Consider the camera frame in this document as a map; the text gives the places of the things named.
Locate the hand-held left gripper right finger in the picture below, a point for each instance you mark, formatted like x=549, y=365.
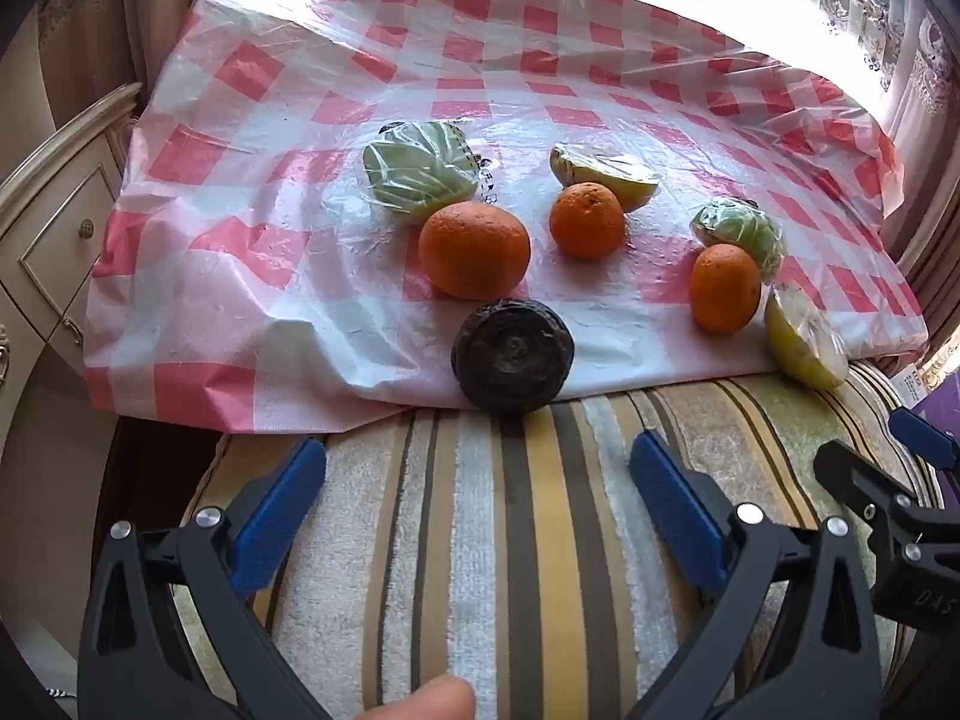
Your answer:
x=675, y=502

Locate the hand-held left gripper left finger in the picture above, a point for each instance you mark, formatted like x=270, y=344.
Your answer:
x=277, y=502

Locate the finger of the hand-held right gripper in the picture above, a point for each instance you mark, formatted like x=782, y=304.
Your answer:
x=926, y=439
x=855, y=484

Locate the purple-edged cardboard box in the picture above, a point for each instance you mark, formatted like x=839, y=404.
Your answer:
x=934, y=390

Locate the small orange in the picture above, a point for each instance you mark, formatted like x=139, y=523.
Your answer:
x=724, y=289

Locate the small green cabbage half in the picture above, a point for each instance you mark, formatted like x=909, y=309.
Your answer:
x=742, y=229

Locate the medium orange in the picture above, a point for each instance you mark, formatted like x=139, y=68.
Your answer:
x=586, y=221

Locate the yellow fruit half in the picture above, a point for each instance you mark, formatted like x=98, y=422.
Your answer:
x=607, y=169
x=802, y=341

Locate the large green cabbage half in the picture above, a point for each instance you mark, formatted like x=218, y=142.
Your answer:
x=416, y=172

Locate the person's left hand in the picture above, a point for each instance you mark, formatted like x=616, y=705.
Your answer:
x=424, y=701

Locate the striped woven blanket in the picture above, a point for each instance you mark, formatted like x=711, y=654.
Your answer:
x=480, y=555

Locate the dark wrinkled passion fruit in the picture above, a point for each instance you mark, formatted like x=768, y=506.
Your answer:
x=514, y=356

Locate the patterned brown drape curtain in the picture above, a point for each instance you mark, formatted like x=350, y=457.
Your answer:
x=926, y=165

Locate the red white checked plastic tablecloth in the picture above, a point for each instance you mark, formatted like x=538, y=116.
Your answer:
x=262, y=202

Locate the large orange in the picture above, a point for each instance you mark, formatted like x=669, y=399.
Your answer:
x=472, y=249

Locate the cream wooden cabinet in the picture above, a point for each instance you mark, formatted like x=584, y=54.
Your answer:
x=52, y=240

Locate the beige curtain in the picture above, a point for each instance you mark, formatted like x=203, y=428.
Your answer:
x=127, y=15

